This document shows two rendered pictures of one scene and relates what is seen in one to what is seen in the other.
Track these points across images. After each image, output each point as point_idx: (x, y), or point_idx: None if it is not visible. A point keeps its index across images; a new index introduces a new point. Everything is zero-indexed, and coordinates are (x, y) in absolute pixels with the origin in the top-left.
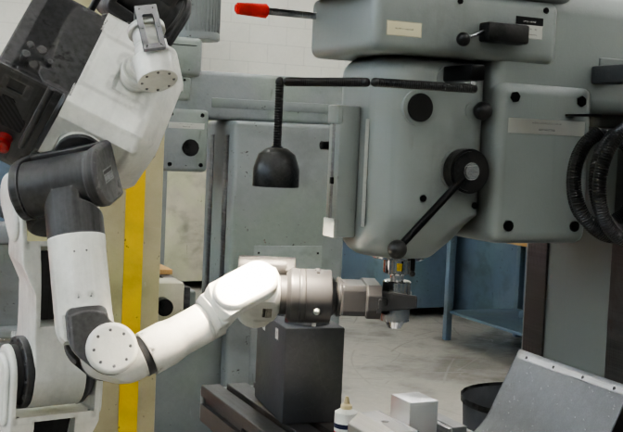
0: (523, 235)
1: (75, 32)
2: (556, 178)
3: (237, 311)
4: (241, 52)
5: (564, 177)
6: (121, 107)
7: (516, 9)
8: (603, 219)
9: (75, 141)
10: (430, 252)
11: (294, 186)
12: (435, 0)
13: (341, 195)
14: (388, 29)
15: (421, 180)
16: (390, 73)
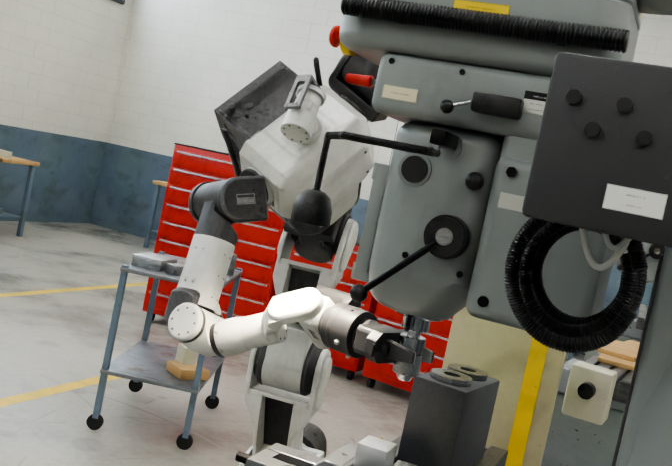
0: (501, 315)
1: (282, 96)
2: (552, 266)
3: (275, 321)
4: None
5: (562, 267)
6: (285, 153)
7: (527, 84)
8: (510, 303)
9: (247, 173)
10: (425, 312)
11: (312, 223)
12: (436, 69)
13: (363, 242)
14: (384, 92)
15: (407, 237)
16: (399, 135)
